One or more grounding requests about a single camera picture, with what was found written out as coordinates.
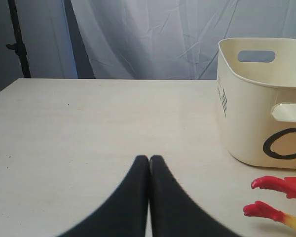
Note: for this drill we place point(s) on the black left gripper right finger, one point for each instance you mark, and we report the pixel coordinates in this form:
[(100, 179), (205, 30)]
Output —
[(172, 212)]

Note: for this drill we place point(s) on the cream bin marked O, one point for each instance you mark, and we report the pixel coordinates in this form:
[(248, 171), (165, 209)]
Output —
[(256, 84)]

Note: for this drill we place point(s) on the black light stand pole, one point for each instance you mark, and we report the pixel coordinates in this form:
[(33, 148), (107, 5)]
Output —
[(18, 47)]

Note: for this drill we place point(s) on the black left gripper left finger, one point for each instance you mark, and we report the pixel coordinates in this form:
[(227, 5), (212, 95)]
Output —
[(124, 213)]

